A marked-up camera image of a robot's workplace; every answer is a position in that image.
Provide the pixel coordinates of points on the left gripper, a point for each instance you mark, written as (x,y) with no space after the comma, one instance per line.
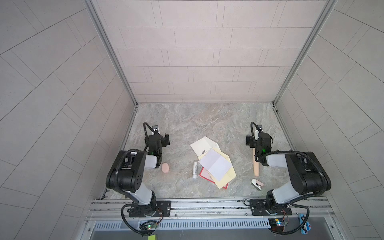
(165,139)

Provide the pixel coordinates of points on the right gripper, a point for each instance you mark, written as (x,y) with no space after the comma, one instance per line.
(248,140)

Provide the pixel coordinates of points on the yellow envelope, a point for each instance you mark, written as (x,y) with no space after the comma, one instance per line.
(231,173)

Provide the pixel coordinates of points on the white glue stick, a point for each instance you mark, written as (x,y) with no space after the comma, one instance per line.
(195,169)

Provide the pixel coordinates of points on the white letter paper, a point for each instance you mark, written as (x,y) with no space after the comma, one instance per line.
(215,163)

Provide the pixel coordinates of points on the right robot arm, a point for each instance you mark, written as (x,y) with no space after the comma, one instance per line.
(307,177)

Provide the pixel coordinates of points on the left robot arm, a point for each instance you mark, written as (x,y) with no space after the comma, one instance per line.
(127,173)

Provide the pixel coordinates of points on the cream white envelope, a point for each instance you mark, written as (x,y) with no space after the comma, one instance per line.
(203,145)

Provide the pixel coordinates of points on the beige toy microphone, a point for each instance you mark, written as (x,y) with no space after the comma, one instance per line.
(256,165)

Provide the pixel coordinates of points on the pink oval eraser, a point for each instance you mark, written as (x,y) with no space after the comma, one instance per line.
(165,167)

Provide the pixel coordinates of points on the pink white tape dispenser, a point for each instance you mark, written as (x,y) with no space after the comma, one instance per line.
(257,184)

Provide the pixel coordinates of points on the red bordered card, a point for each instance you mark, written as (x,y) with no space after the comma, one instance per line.
(207,176)

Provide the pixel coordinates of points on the right circuit board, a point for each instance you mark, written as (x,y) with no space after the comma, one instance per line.
(278,225)

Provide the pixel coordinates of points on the circuit board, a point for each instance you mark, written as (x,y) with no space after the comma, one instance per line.
(278,225)
(149,226)

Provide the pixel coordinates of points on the left circuit board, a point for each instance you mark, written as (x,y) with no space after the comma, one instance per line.
(149,226)

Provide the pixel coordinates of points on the blue toy car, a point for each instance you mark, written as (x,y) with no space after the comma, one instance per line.
(306,226)

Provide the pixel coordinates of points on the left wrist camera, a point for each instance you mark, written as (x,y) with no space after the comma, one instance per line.
(155,129)

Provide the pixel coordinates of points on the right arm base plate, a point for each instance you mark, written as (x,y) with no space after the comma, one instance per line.
(269,208)

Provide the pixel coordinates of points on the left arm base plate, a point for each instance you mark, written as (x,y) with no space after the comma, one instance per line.
(153,210)

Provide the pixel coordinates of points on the aluminium rail frame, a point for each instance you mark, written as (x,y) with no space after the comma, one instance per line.
(206,213)

